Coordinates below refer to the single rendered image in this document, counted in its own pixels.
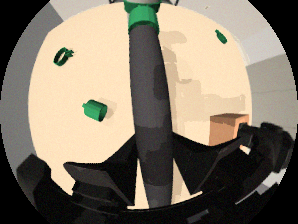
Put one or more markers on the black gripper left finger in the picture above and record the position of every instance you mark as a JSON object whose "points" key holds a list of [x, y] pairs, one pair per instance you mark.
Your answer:
{"points": [[119, 171]]}

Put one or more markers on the green cylinder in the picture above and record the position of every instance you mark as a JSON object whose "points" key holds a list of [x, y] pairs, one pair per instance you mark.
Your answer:
{"points": [[95, 110]]}

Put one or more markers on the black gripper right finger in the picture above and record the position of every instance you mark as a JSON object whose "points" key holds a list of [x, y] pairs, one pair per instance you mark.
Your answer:
{"points": [[196, 161]]}

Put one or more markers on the dark grey cylindrical pole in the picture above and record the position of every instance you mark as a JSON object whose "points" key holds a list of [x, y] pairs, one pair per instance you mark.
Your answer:
{"points": [[152, 122]]}

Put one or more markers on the green cup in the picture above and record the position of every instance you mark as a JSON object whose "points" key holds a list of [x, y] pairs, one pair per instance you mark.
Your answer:
{"points": [[142, 14]]}

